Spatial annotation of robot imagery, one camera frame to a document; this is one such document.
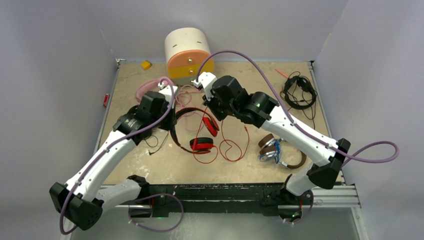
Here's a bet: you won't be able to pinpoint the small red clip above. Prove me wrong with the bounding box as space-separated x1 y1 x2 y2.
102 93 110 108

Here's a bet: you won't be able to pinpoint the red audio cable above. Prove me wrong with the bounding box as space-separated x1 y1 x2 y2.
193 105 251 165

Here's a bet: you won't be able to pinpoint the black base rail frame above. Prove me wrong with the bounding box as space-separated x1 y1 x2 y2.
117 177 360 220

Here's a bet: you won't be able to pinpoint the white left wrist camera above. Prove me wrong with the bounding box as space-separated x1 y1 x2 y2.
158 85 179 109

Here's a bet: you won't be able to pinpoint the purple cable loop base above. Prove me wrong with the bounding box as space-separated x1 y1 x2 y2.
128 193 185 233

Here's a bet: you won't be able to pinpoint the small yellow block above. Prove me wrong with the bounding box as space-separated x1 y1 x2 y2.
140 60 153 70

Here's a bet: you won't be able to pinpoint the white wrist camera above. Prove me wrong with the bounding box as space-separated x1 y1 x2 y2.
192 71 217 101
158 85 179 109

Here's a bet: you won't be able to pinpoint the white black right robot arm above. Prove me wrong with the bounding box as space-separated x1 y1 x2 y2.
204 72 351 204

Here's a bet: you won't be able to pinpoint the red black headphones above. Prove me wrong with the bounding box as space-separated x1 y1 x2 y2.
169 107 220 155

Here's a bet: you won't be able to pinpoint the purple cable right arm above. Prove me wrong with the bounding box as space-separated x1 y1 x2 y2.
195 50 401 165

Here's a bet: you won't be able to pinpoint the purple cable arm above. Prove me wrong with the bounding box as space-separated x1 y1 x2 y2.
58 76 176 236
195 50 401 165

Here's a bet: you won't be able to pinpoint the cream orange yellow drawer box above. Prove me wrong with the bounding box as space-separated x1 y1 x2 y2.
164 27 211 86

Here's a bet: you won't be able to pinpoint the orange pencil stick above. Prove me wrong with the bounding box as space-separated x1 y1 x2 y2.
274 68 290 79

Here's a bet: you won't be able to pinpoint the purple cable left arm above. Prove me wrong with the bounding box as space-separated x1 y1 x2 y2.
58 76 176 236

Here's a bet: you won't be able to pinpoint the pink headphones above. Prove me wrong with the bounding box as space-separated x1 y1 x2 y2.
135 78 201 110

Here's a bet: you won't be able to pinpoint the brown leather silver headphones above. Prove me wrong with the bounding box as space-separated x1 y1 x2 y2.
257 133 307 170

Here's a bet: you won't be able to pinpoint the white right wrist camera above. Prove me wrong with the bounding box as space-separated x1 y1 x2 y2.
192 71 217 101

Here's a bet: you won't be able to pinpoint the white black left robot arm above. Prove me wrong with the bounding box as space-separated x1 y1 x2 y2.
49 86 178 235

